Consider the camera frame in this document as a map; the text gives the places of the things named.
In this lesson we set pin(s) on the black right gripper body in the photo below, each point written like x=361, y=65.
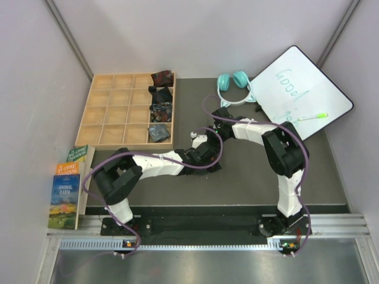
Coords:
x=221, y=134

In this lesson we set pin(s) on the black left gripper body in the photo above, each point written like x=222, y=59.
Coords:
x=200, y=171

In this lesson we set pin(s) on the black orange floral tie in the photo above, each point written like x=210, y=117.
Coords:
x=214, y=168

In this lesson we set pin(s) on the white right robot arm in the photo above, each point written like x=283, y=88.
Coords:
x=286, y=154

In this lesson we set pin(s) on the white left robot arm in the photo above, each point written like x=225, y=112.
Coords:
x=117, y=178

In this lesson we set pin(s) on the teal cat ear headphones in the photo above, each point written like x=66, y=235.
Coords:
x=239, y=80

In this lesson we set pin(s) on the grey blue rolled tie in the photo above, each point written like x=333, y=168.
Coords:
x=158, y=133

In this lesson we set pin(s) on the multicolour paisley rolled tie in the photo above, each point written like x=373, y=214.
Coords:
x=161, y=113

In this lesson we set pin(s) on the dark blue rolled tie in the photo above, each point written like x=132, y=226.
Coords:
x=160, y=96

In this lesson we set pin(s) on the dark red rolled tie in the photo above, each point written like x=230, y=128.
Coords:
x=163, y=78

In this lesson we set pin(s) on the white dry erase board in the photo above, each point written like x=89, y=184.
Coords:
x=292, y=86

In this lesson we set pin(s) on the wooden compartment tray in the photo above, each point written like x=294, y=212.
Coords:
x=117, y=114

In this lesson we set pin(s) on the green marker pen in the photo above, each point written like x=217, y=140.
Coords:
x=312, y=117

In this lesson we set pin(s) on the green paperback book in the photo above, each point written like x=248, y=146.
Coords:
x=81, y=154

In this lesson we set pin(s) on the orange paperback book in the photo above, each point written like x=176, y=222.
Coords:
x=70, y=168

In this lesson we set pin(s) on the blue Animal Farm book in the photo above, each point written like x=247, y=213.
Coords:
x=65, y=200

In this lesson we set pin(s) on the slotted cable duct rail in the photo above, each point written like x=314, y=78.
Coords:
x=118, y=244

